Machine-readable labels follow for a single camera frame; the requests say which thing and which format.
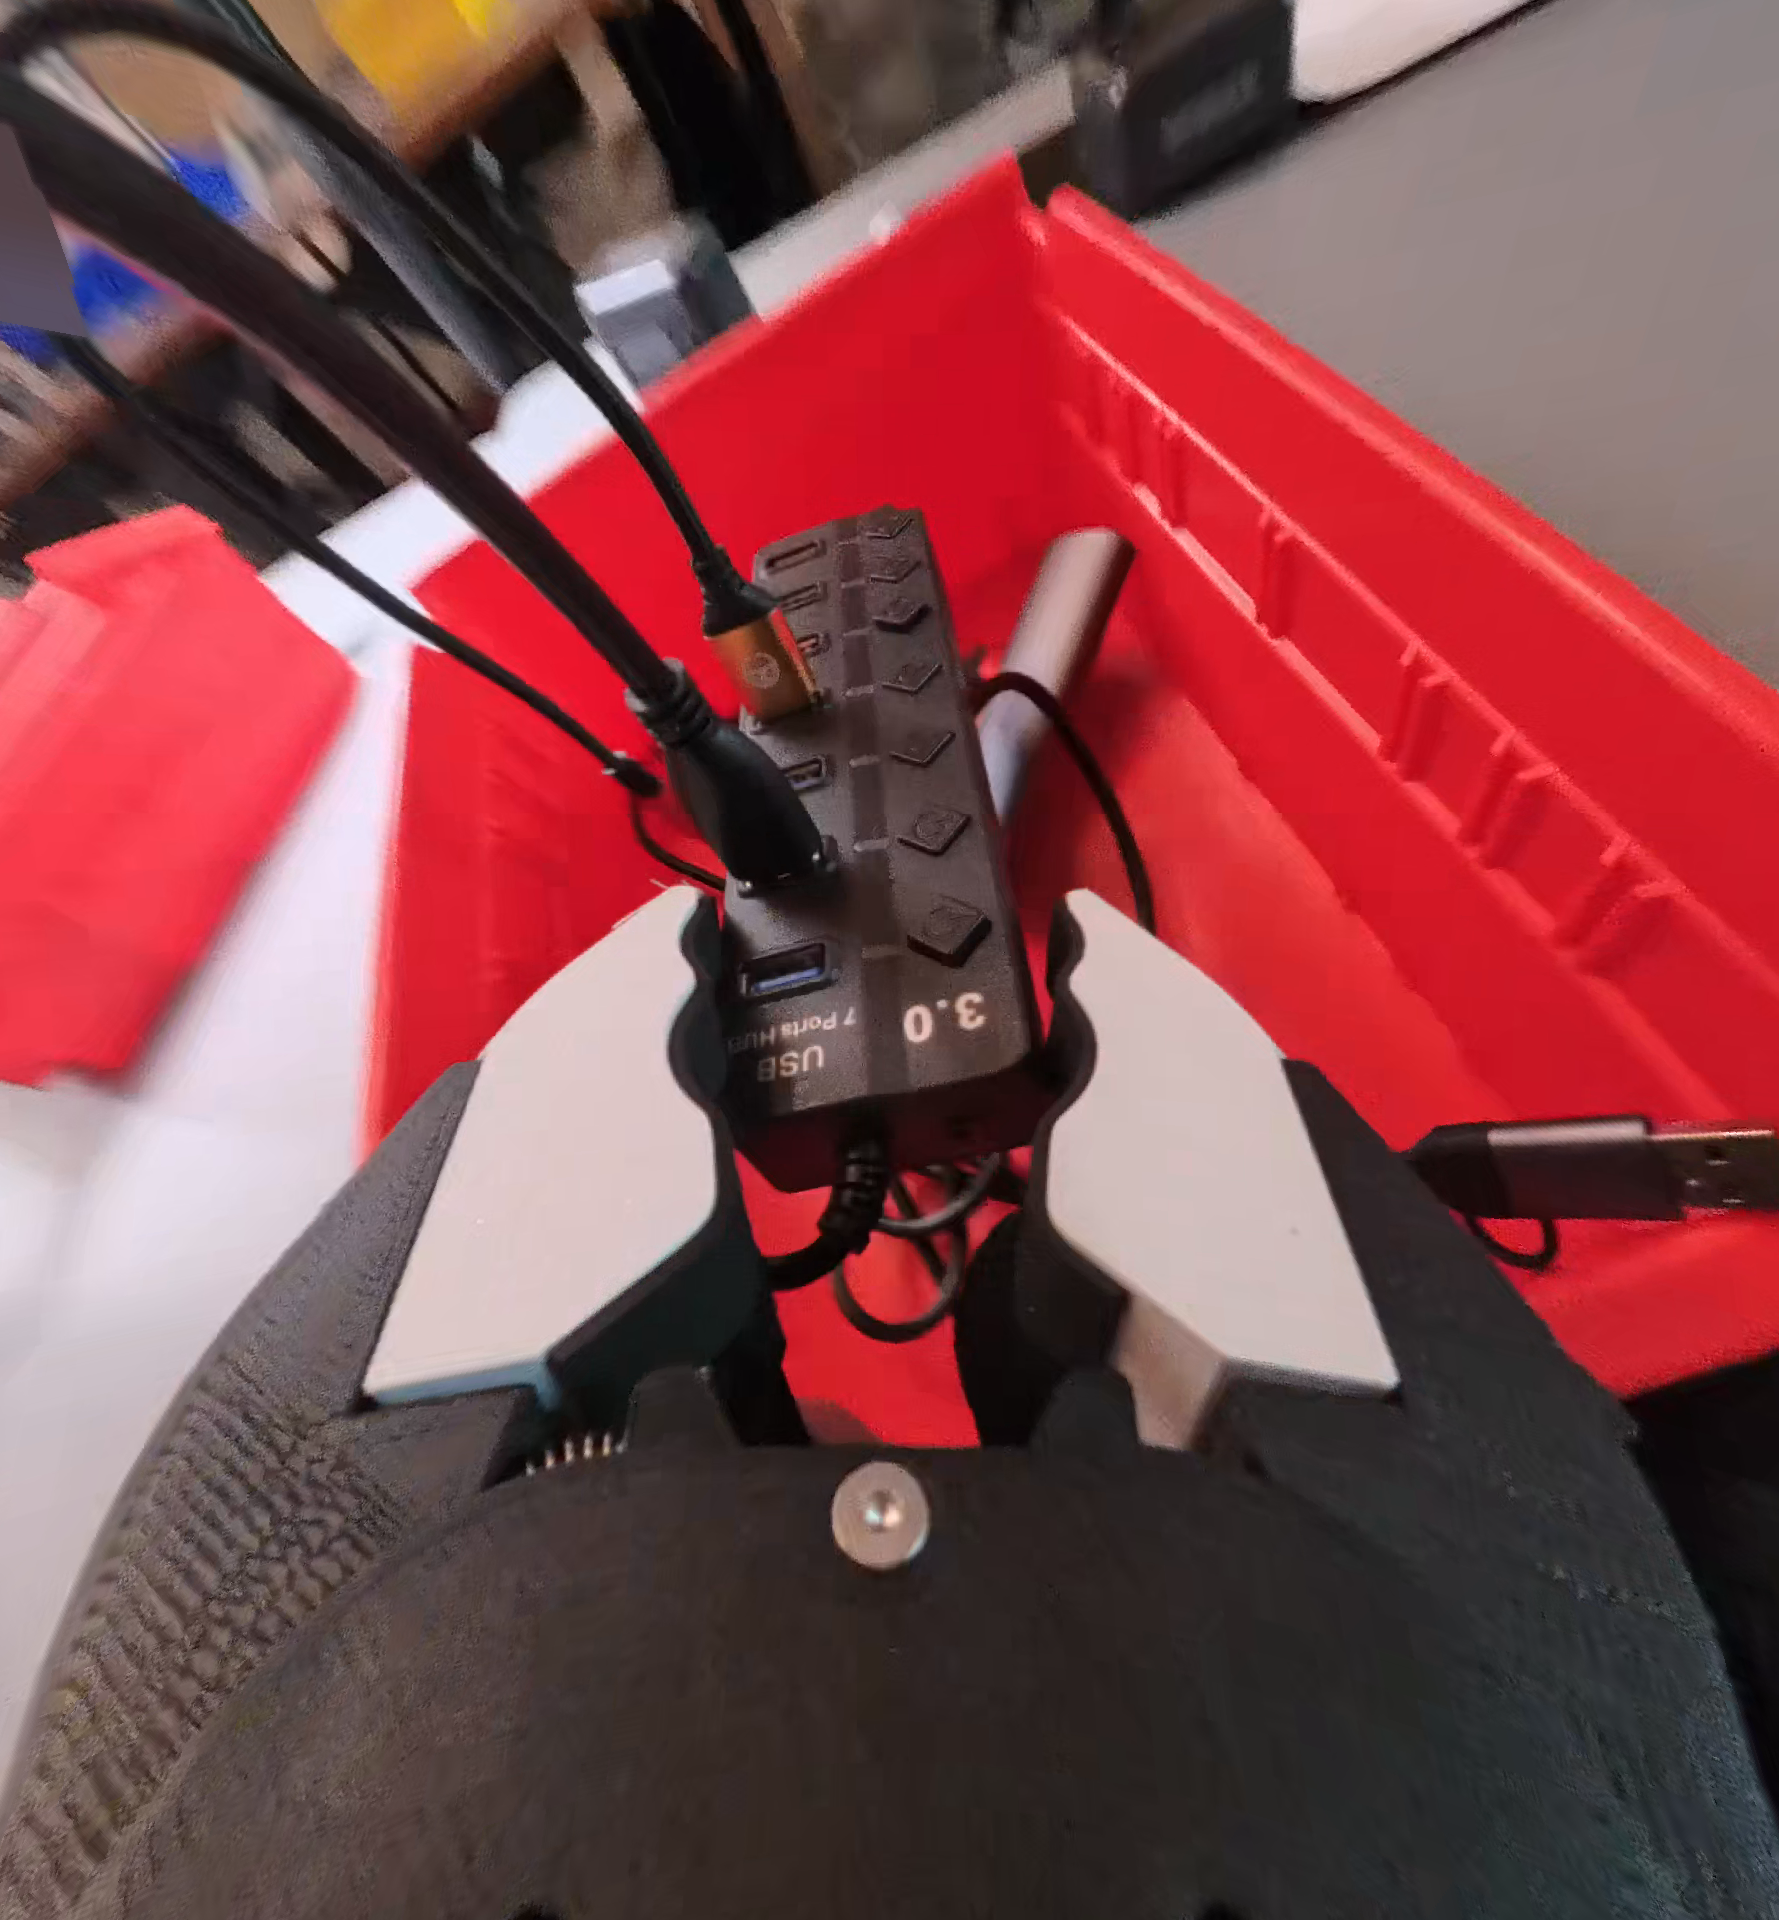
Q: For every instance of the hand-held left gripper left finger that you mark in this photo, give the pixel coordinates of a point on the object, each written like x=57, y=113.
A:
x=560, y=1184

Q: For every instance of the red plastic bin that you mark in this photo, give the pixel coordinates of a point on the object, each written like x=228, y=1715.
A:
x=126, y=780
x=1357, y=898

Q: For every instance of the grey power adapter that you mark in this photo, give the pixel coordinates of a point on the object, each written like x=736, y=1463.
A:
x=648, y=308

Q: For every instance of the black usb hub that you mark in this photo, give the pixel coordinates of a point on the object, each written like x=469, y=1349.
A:
x=905, y=898

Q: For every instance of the black power adapter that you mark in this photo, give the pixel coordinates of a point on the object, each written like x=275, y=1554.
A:
x=1189, y=129

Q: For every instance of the blue plastic bin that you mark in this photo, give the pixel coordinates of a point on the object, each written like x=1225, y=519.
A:
x=139, y=285

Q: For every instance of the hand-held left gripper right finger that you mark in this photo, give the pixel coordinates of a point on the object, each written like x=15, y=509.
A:
x=1220, y=1199

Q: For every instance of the yellow plastic bin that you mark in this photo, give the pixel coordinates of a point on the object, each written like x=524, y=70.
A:
x=408, y=45

